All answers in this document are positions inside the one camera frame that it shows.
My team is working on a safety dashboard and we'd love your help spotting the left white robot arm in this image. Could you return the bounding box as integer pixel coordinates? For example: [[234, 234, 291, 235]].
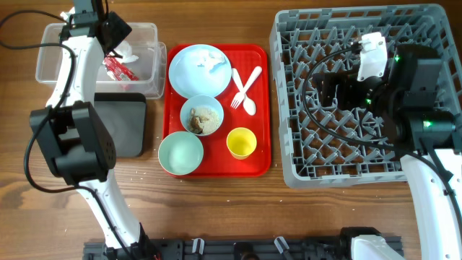
[[30, 1, 160, 259]]

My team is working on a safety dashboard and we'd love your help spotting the food scraps and rice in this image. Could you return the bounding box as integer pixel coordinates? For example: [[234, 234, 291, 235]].
[[187, 106, 220, 135]]

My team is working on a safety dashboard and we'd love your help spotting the white plastic spoon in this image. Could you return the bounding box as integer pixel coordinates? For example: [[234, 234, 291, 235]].
[[232, 68, 256, 116]]

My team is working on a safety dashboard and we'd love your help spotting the red plastic tray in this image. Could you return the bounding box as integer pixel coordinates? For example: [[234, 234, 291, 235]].
[[162, 44, 271, 177]]

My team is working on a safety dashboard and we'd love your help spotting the red snack wrapper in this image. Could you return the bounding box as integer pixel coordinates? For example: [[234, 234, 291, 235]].
[[103, 57, 139, 82]]

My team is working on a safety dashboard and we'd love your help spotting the white plastic fork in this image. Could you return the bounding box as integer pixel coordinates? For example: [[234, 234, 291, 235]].
[[231, 66, 263, 109]]

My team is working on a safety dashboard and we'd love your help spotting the light blue plate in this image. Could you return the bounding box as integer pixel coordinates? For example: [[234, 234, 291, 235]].
[[168, 44, 232, 99]]

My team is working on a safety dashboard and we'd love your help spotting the black waste tray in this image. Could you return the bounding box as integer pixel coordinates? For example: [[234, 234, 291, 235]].
[[94, 92, 147, 157]]

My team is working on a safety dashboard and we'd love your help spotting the yellow plastic cup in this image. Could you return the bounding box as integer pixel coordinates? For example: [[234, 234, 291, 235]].
[[226, 127, 257, 160]]

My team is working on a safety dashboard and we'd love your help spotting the grey dishwasher rack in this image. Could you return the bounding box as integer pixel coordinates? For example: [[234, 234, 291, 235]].
[[269, 4, 461, 189]]

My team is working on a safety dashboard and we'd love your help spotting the light green bowl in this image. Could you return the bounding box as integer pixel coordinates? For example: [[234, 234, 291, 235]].
[[158, 131, 204, 176]]

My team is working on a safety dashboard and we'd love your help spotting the white tissue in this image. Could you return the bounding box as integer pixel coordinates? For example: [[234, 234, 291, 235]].
[[195, 49, 225, 72]]

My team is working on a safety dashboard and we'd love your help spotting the clear plastic bin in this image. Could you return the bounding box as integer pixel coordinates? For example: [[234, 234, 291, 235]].
[[35, 22, 167, 99]]

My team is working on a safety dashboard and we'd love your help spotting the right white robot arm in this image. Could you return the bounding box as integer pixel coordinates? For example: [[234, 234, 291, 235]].
[[305, 44, 461, 259]]

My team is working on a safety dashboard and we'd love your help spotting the blue bowl with food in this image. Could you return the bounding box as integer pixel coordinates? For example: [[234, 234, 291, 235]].
[[180, 95, 225, 137]]

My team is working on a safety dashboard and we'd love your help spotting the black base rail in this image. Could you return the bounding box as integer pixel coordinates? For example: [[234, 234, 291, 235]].
[[82, 236, 349, 260]]

